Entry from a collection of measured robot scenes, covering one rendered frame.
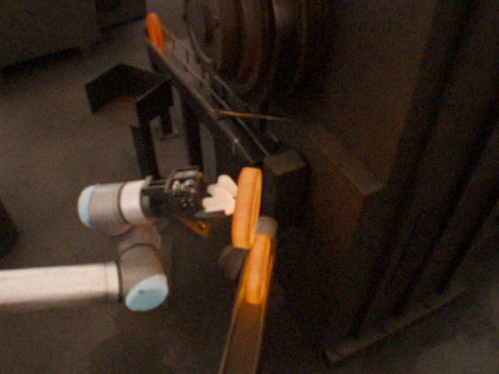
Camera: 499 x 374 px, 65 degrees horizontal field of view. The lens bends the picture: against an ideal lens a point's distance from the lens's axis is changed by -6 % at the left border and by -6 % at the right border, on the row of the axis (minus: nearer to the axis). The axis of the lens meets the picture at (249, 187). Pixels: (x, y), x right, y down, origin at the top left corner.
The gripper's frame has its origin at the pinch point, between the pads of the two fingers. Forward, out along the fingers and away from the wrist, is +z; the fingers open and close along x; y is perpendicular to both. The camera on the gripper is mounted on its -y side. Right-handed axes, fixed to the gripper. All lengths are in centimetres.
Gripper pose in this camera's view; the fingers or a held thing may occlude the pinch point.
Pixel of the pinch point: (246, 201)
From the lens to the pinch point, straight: 80.7
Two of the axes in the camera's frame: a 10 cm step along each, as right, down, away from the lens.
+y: -2.7, -7.3, -6.3
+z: 9.5, -0.9, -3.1
